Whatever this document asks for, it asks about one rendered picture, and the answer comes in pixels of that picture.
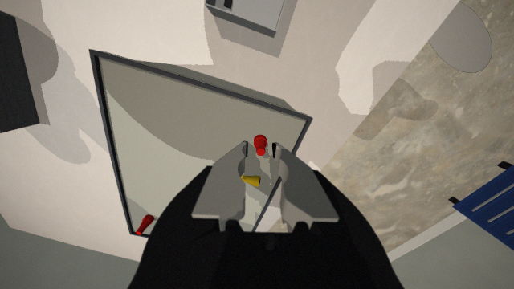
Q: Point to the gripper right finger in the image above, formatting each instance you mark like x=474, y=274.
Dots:
x=308, y=196

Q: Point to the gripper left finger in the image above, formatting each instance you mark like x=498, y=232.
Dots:
x=214, y=196

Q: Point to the yellow wire connector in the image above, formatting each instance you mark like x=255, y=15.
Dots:
x=253, y=180

